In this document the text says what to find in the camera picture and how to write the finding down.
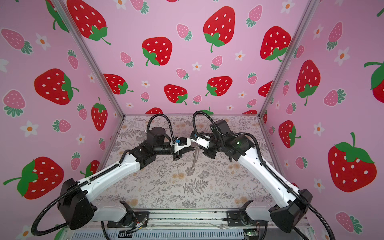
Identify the aluminium rail frame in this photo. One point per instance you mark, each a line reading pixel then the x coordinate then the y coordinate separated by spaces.
pixel 183 219

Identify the perforated white vent panel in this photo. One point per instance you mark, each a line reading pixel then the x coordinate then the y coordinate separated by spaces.
pixel 178 235

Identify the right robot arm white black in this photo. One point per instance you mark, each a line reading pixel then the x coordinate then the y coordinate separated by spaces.
pixel 291 201

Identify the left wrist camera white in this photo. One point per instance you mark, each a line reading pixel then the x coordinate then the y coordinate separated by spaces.
pixel 183 143

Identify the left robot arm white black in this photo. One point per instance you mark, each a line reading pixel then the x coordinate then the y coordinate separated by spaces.
pixel 76 200

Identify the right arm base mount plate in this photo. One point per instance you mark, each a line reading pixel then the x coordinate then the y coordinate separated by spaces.
pixel 241 219

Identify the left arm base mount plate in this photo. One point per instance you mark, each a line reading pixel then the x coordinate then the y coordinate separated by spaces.
pixel 131 220

